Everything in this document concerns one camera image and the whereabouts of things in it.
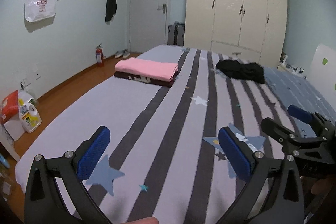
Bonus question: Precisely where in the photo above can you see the grey suitcase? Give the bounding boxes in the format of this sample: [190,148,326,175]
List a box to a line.
[167,22,185,47]

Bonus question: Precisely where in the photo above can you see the white box on floor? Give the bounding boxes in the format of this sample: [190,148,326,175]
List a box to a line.
[4,115,26,141]

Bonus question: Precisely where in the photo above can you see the blue star bed quilt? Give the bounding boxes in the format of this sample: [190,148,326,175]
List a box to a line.
[264,67,335,137]

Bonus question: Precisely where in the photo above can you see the pink printed sweatshirt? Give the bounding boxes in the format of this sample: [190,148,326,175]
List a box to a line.
[115,57,179,82]

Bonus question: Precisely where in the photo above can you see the cream wardrobe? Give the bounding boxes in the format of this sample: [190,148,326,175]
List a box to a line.
[184,0,288,68]

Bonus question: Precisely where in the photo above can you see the white detergent bottle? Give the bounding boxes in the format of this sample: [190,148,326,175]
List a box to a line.
[18,91,42,133]

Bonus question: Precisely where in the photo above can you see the person's right hand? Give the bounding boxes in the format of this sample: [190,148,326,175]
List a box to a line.
[311,178,334,195]

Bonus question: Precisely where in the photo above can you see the red fire extinguisher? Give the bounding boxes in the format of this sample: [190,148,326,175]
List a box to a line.
[96,44,104,67]

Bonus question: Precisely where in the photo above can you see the white headboard with green stickers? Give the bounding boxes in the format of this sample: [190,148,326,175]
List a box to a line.
[307,44,336,109]

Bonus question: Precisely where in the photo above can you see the black garment on bed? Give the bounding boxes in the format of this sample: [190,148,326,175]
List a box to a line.
[216,59,265,84]

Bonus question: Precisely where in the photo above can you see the black clothing hanging on wall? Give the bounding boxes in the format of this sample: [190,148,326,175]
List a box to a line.
[105,0,117,23]

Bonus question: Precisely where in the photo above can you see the grey striped bed sheet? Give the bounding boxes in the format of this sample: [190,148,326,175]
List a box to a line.
[15,46,283,223]

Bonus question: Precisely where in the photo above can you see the white shopping bag on wall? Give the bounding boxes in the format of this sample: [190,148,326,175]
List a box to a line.
[25,0,57,23]

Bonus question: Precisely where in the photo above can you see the red plastic package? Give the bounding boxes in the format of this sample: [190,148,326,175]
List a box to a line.
[1,90,18,124]

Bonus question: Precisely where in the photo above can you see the pair of grey shoes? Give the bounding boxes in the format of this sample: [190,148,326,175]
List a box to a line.
[115,50,130,58]

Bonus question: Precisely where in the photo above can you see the dark red folded garment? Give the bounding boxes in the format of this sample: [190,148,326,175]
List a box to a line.
[114,71,179,88]

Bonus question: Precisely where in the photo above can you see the white door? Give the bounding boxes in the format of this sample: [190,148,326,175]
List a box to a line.
[129,0,167,53]

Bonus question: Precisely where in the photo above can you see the person's left hand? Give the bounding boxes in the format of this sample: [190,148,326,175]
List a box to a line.
[125,217,159,224]

